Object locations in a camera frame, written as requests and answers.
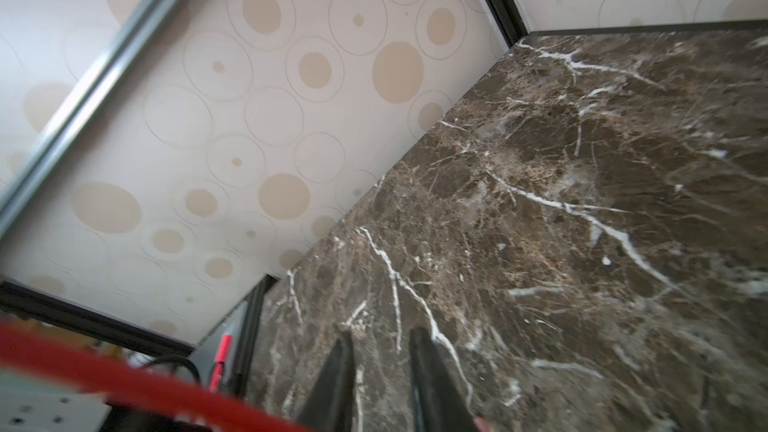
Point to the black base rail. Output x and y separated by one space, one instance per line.
246 338

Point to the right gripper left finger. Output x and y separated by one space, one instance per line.
329 405

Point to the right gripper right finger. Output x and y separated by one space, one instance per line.
436 403

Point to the diagonal aluminium frame bar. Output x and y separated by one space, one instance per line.
83 105

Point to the pink marker pen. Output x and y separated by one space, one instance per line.
218 370

